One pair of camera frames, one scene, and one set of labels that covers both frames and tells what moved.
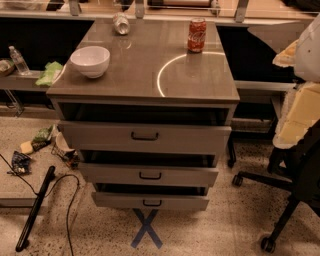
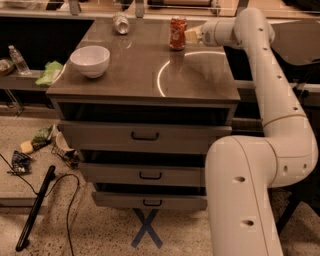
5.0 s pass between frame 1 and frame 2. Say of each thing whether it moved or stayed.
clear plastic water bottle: stayed
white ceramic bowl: stayed
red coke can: moved
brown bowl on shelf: stayed
